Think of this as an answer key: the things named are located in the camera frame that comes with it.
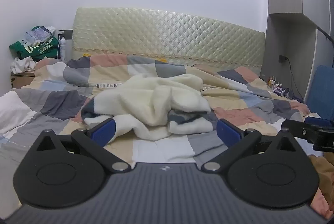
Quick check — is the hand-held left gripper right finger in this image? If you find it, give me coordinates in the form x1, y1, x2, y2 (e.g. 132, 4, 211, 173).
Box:
201, 119, 298, 173

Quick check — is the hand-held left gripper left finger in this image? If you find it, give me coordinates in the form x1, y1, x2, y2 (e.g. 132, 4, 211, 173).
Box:
35, 118, 131, 173

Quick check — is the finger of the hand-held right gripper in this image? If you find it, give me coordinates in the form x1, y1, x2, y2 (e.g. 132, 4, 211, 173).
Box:
281, 120, 322, 142
304, 116, 334, 127

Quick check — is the cream sweater with navy stripes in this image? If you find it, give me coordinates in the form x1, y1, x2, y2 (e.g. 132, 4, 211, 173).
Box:
80, 73, 215, 141

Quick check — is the brown cloth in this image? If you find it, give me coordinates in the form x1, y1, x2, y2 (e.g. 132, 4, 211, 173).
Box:
309, 154, 334, 189

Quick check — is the blue chair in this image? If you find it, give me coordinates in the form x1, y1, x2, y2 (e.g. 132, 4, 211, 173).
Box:
305, 65, 334, 120

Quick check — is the patchwork checked quilt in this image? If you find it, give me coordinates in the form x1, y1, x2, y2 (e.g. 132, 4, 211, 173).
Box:
0, 54, 334, 219

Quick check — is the group of small bottles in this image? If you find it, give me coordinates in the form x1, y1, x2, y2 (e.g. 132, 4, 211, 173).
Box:
267, 75, 291, 97

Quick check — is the black rod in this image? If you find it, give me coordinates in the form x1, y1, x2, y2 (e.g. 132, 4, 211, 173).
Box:
316, 26, 334, 44

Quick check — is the white bed sheet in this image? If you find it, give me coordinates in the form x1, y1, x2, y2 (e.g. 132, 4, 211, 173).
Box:
0, 90, 37, 136

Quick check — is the white spray bottle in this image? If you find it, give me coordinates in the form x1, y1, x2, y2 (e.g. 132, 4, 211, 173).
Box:
59, 36, 67, 61

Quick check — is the wooden nightstand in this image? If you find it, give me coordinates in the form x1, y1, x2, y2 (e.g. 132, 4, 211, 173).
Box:
10, 71, 36, 89

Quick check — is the green shopping bag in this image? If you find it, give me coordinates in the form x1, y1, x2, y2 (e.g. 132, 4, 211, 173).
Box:
9, 36, 59, 62

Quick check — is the crumpled white cloth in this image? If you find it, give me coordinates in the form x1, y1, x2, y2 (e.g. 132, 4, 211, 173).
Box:
10, 56, 37, 75

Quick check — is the cream quilted headboard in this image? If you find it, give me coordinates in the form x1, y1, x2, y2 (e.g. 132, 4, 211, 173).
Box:
71, 7, 266, 76

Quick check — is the plastic wrapped packet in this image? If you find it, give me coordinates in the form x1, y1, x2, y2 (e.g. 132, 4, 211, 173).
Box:
22, 26, 57, 47

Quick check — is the black power cable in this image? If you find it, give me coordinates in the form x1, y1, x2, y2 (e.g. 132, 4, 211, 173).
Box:
286, 58, 305, 102

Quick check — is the grey wall socket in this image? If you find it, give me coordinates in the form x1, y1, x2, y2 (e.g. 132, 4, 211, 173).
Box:
58, 30, 73, 41

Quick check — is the grey wall cabinet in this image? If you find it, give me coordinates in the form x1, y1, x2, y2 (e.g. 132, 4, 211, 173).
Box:
261, 0, 334, 105

